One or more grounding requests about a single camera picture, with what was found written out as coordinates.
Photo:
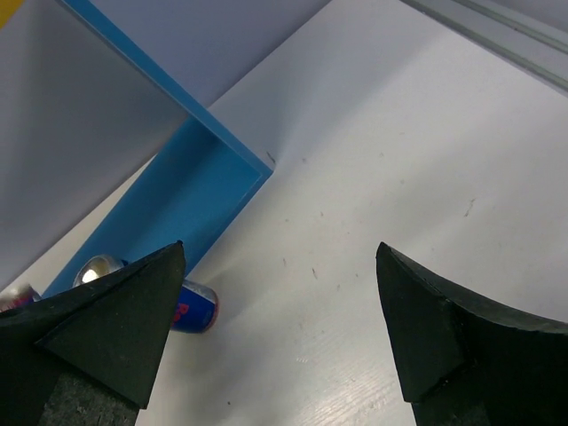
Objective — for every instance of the aluminium rail frame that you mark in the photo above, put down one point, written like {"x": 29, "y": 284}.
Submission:
{"x": 531, "y": 35}

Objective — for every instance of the silver blue can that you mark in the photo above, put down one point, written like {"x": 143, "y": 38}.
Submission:
{"x": 197, "y": 305}

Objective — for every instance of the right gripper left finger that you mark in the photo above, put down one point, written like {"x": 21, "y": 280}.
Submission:
{"x": 90, "y": 355}

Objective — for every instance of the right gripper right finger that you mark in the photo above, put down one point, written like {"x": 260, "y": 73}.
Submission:
{"x": 465, "y": 359}

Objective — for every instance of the silver can red tab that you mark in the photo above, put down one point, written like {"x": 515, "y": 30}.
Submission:
{"x": 18, "y": 296}

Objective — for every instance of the blue and yellow shelf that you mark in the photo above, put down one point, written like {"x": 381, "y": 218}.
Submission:
{"x": 83, "y": 107}

